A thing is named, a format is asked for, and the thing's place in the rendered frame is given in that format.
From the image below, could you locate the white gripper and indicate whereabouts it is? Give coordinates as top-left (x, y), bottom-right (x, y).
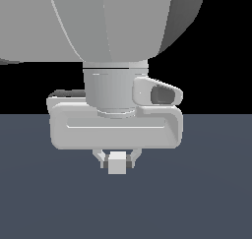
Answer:
top-left (46, 89), bottom-right (184, 169)

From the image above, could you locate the white charger block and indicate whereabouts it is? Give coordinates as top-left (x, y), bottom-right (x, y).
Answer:
top-left (107, 150), bottom-right (128, 176)

